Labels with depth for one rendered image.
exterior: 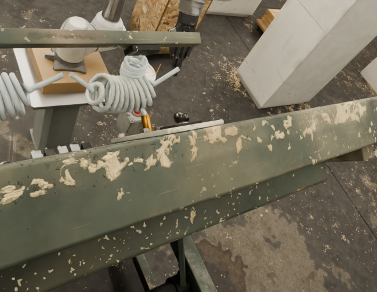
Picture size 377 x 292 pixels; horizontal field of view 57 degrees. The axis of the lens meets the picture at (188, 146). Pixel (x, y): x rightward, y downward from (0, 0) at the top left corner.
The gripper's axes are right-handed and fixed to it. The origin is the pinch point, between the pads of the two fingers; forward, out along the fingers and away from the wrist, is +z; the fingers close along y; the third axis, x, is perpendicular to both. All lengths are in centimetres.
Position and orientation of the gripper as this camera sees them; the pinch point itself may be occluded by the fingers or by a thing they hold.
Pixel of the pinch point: (176, 66)
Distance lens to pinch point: 140.3
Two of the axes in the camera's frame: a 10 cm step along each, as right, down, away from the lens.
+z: -2.6, 8.6, 4.3
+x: -4.4, -5.0, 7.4
